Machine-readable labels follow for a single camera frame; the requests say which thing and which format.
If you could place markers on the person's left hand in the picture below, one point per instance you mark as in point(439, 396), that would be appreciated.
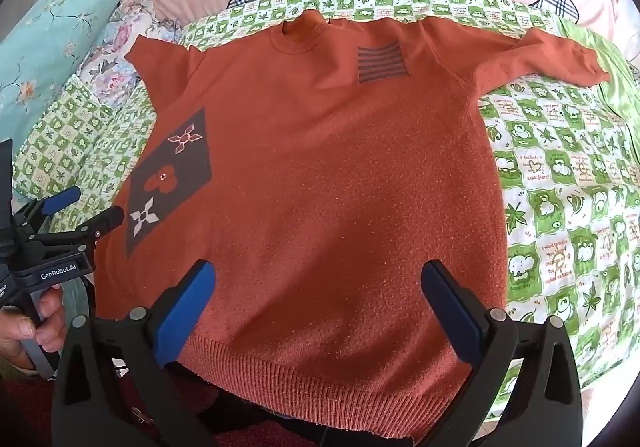
point(15, 334)

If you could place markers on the green checkered bedsheet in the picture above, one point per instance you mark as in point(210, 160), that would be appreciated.
point(550, 177)

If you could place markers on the white floral cloth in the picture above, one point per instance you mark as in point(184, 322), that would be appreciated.
point(115, 52)

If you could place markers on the teal floral cloth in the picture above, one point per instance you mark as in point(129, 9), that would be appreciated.
point(55, 27)

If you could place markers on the person's dark red clothing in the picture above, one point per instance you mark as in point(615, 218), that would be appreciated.
point(200, 383)

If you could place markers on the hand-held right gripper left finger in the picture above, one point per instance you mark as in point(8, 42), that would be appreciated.
point(185, 309)

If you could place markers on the orange knit sweater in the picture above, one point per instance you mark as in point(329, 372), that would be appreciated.
point(325, 177)

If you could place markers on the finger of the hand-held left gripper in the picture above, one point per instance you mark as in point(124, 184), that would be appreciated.
point(100, 223)
point(62, 201)

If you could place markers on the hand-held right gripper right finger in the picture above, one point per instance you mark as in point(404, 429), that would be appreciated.
point(450, 312)

